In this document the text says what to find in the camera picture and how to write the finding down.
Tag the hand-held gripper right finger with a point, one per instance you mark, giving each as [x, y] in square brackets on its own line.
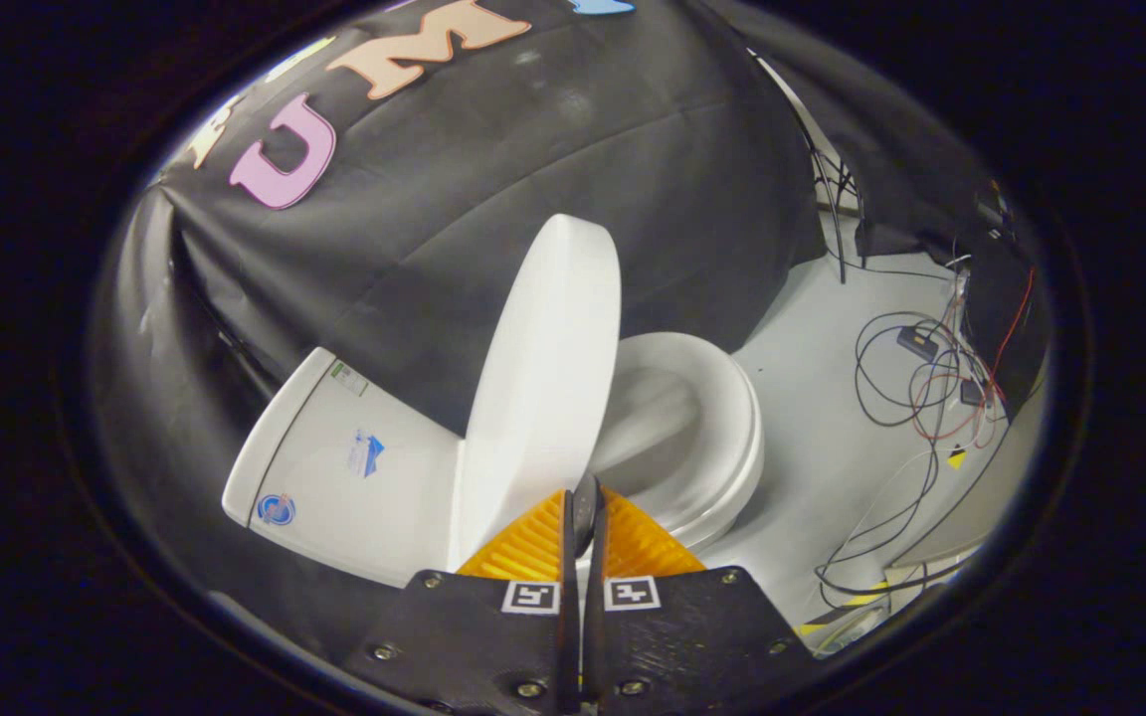
[682, 636]

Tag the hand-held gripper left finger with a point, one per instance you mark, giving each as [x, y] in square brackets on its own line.
[474, 636]

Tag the black round lid pull tab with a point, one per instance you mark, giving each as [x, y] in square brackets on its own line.
[585, 512]

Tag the white toilet lid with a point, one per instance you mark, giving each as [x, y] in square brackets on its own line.
[543, 378]

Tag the white ceramic toilet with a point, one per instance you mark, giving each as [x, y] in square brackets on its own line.
[334, 467]

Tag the yellow black floor tape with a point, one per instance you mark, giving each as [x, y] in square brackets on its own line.
[847, 607]

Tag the small yellow triangle sticker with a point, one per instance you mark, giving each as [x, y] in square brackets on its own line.
[957, 459]

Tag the black power adapter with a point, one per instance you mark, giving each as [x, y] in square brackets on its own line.
[917, 343]

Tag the black backdrop cloth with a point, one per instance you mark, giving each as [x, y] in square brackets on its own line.
[553, 189]

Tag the black tripod light stand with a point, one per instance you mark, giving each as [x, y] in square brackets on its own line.
[837, 209]

